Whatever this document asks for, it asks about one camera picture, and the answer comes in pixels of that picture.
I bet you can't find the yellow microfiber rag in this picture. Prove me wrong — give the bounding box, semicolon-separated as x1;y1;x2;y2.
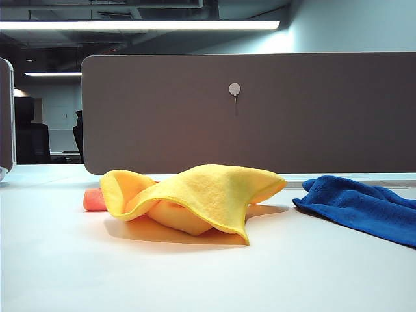
99;164;288;246

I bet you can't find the orange rag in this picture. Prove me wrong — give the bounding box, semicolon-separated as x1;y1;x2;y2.
83;180;161;213

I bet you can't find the blue microfiber rag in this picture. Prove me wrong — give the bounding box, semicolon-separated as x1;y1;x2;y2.
292;175;416;250

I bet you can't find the grey desk divider panel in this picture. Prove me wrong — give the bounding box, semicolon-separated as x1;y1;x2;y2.
80;52;416;176

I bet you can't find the black office chair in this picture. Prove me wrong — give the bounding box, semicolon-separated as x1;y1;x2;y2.
72;110;85;164

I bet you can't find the long ceiling light strip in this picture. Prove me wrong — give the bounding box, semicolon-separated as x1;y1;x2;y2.
0;21;281;31

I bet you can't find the short ceiling light strip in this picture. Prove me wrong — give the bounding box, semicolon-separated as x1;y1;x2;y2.
24;71;83;77

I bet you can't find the black cabinet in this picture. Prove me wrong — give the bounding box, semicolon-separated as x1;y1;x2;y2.
14;96;51;165

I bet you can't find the white adhesive wall hook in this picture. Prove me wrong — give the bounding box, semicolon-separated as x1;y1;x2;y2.
228;83;242;104

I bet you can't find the grey desk cable slot cover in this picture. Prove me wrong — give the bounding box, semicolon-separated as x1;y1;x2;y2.
285;181;404;189

